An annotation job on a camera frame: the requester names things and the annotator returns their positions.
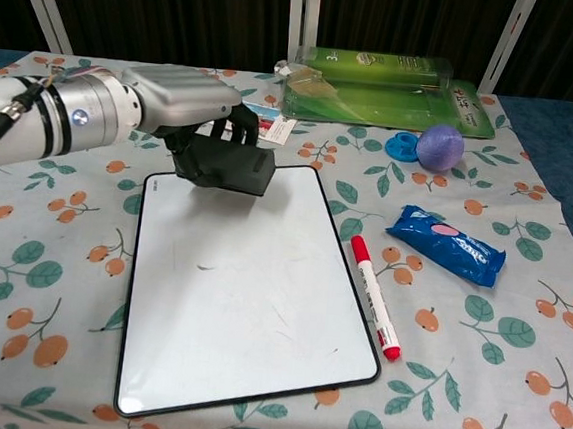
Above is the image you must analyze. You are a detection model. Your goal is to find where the left silver-black robot hand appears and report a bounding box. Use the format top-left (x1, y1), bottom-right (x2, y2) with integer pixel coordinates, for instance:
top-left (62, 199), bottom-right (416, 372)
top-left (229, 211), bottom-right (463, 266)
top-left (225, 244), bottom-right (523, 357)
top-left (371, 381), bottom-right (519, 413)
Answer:
top-left (111, 62), bottom-right (266, 189)

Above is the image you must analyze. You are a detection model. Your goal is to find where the dark grey whiteboard eraser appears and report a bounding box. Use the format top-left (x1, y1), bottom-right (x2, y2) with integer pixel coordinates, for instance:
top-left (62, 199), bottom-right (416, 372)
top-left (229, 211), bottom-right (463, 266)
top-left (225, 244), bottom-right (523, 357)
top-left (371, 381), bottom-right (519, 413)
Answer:
top-left (169, 132), bottom-right (280, 198)

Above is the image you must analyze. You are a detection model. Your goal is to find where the small black-framed whiteboard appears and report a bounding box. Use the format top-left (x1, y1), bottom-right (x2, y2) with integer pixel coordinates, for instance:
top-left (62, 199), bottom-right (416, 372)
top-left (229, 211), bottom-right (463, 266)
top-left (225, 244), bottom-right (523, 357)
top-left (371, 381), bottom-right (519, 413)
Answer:
top-left (111, 149), bottom-right (400, 429)

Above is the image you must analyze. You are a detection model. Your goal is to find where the red building postcard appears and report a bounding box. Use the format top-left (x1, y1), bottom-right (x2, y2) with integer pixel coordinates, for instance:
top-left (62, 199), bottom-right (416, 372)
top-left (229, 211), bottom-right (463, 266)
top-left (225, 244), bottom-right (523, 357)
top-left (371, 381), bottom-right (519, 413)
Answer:
top-left (236, 100), bottom-right (298, 148)

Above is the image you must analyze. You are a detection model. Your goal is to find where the crumpled clear plastic wrap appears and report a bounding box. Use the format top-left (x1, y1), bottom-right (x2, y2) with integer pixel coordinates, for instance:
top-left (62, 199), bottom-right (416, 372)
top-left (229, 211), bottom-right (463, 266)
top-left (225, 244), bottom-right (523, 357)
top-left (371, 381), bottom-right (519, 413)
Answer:
top-left (271, 58), bottom-right (307, 85)

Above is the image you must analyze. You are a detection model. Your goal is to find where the green plastic blister package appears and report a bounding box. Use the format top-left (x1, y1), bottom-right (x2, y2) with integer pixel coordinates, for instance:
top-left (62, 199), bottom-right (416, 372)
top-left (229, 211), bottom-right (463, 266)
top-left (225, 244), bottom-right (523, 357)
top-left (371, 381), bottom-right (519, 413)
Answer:
top-left (277, 43), bottom-right (504, 142)

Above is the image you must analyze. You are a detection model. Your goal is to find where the blue plastic disc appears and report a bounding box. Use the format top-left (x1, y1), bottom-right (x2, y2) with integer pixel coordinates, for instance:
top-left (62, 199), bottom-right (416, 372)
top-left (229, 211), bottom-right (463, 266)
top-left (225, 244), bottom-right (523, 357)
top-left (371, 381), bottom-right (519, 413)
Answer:
top-left (384, 129), bottom-right (423, 165)

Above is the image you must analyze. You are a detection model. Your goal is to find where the purple ball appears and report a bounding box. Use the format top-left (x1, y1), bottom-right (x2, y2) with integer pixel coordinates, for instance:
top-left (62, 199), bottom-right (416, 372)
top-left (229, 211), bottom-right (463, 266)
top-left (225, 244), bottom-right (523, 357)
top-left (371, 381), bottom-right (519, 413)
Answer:
top-left (414, 121), bottom-right (469, 174)

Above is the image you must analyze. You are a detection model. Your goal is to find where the red and white marker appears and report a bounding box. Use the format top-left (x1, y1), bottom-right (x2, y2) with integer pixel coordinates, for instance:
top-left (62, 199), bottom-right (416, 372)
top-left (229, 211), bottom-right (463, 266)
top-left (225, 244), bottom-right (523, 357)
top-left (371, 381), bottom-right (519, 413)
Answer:
top-left (339, 233), bottom-right (414, 364)

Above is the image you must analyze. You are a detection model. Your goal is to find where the blue snack packet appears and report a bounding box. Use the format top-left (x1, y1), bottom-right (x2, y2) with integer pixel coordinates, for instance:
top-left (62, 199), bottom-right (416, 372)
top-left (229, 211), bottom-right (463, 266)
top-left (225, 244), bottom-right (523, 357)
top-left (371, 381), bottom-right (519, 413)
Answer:
top-left (379, 201), bottom-right (511, 292)

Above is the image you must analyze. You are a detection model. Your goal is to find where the floral fruit-print tablecloth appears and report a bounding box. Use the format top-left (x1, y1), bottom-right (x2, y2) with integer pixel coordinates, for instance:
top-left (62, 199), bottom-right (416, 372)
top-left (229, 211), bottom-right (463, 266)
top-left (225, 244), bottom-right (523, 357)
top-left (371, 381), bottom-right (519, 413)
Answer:
top-left (0, 48), bottom-right (573, 429)

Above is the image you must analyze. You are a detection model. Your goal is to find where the white frame post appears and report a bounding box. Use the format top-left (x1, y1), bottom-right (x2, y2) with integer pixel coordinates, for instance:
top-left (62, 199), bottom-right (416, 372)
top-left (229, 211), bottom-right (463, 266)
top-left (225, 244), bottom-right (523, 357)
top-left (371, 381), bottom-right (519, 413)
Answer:
top-left (282, 0), bottom-right (323, 76)
top-left (1, 0), bottom-right (78, 56)
top-left (479, 0), bottom-right (538, 99)

